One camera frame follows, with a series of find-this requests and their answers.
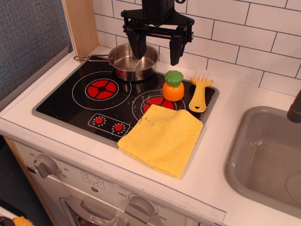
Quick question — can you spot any grey timer knob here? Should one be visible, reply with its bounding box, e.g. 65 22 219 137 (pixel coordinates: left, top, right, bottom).
34 154 58 178

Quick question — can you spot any black toy stovetop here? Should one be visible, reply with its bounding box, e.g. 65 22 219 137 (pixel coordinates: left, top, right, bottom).
32 54 220 149

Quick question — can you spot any grey oven temperature knob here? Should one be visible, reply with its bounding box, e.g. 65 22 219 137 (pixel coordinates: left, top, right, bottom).
125 196 155 224

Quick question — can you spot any yellow folded towel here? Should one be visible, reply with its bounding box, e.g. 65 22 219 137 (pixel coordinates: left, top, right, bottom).
118 105 204 178

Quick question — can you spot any white toy oven front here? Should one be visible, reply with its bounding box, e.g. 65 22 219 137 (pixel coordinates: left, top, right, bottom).
16 143 226 226

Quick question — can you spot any red right stove knob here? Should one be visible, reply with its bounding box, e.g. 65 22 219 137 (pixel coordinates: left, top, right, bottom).
114 124 123 132

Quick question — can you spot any grey sink basin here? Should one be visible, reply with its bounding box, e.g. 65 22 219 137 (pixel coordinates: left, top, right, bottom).
224 106 301 218

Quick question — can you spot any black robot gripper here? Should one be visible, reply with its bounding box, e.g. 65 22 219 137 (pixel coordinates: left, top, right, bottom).
121 0 194 66

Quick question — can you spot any wooden side post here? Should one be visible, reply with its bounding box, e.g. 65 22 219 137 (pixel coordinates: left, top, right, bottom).
61 0 99 56

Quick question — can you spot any red stove knob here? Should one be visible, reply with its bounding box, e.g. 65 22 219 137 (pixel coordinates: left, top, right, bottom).
95 117 103 125
114 124 123 132

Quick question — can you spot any stainless steel pot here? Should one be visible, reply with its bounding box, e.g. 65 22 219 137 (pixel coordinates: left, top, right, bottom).
73 44 159 82

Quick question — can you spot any red left stove knob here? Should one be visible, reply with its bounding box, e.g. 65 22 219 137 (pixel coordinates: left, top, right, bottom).
95 117 103 125

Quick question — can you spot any grey faucet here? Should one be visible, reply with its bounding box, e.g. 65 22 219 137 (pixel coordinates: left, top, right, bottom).
286 90 301 123

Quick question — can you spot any orange toy carrot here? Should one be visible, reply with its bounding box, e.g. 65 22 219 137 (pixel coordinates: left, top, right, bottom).
162 70 184 101

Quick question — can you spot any orange object bottom left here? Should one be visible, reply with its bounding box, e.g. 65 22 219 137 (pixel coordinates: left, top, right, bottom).
12 216 33 226

